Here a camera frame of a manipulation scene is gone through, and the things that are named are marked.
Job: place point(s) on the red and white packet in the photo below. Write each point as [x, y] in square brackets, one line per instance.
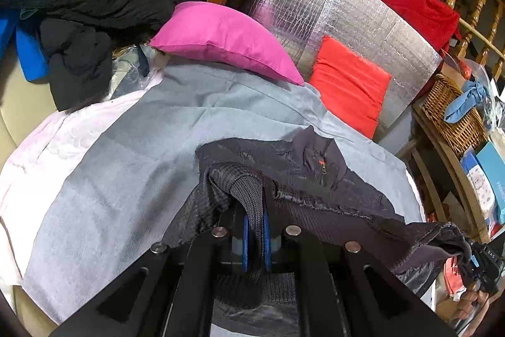
[453, 277]

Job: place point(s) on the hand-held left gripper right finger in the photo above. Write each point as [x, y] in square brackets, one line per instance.
[267, 246]

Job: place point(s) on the red pillow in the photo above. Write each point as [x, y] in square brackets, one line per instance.
[347, 88]

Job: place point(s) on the silver plastic bag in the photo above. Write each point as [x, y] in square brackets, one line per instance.
[126, 72]

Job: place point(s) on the grey blanket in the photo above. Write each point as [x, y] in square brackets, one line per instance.
[138, 163]

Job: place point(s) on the blue box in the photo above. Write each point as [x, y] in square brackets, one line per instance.
[495, 171]

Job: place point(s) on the beige upholstered sofa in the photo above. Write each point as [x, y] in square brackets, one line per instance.
[19, 112]

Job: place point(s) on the white printed box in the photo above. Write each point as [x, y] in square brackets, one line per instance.
[479, 187]

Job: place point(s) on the light blue knotted cloth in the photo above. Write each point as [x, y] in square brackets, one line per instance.
[469, 100]

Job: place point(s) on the clear plastic bag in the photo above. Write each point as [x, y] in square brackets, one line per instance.
[487, 78]

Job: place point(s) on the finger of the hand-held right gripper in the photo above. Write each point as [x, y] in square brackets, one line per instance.
[473, 266]

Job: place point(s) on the person's right hand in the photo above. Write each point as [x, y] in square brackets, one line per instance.
[473, 303]

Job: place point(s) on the pink pillow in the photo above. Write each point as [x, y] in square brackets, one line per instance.
[229, 37]

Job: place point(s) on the wicker basket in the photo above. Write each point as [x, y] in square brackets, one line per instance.
[446, 100]

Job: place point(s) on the dark grey jacket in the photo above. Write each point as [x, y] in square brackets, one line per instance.
[335, 202]

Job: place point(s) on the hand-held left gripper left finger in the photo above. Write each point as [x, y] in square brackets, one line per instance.
[246, 242]

